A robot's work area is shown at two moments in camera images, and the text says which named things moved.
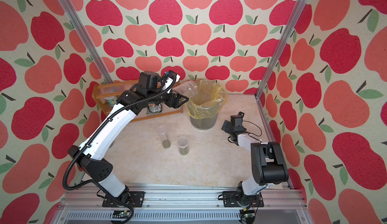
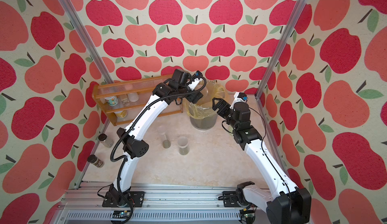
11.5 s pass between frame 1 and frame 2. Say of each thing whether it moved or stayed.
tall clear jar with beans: stayed
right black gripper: moved
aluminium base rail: stayed
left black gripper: moved
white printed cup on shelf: stayed
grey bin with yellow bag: stayed
